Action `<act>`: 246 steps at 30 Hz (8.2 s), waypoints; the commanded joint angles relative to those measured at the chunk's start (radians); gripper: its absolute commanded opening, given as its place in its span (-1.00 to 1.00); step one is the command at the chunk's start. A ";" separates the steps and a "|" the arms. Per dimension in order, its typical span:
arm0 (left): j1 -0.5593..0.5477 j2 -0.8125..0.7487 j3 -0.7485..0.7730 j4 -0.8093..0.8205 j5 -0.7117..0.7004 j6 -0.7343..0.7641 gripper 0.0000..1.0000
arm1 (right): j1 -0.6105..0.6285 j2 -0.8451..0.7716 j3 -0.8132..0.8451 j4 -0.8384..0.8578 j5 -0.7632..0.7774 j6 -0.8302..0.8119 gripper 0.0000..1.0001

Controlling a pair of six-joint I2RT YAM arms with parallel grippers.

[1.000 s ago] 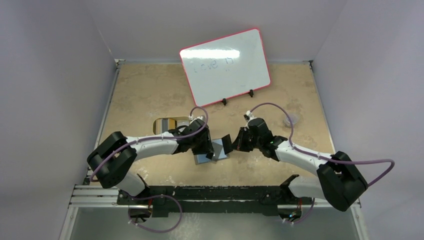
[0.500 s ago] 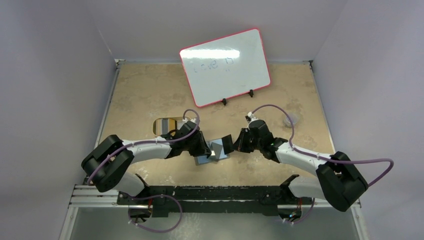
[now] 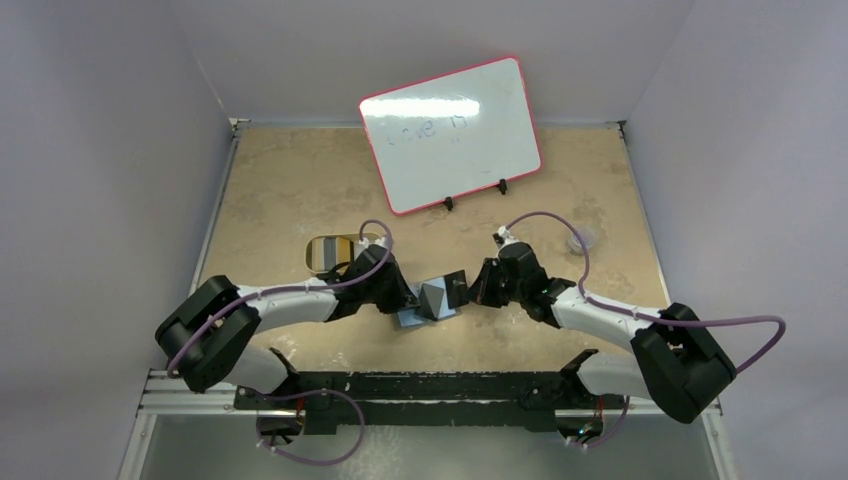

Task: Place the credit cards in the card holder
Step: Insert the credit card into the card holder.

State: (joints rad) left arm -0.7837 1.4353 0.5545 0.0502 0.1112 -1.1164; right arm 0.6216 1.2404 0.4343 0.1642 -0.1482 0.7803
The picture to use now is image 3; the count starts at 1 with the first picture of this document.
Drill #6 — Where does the grey leather card holder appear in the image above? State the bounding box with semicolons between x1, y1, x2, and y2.
396;270;469;329

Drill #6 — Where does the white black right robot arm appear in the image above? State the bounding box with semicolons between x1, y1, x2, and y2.
467;242;737;424

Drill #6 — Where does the small clear plastic cup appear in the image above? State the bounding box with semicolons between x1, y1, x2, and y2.
566;226;598;255

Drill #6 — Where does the beige plastic tray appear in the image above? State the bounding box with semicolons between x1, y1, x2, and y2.
304;232;385;274

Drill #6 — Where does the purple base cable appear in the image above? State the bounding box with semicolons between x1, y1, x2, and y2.
566;396;631;453
254;388;367;468

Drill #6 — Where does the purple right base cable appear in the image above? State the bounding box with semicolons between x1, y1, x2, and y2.
566;396;631;453

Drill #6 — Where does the black credit card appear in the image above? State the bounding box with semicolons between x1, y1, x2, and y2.
443;270;469;309
416;277;453;321

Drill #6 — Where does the red framed whiteboard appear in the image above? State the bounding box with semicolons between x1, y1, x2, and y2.
358;56;542;215

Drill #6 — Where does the aluminium frame rail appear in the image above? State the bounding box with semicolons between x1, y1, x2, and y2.
135;367;723;420

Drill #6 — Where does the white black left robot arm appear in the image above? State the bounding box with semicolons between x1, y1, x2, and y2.
154;243;418;409

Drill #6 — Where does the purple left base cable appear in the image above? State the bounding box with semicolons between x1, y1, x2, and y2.
254;388;367;468

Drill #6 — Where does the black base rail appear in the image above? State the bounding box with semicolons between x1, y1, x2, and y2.
234;361;625;437

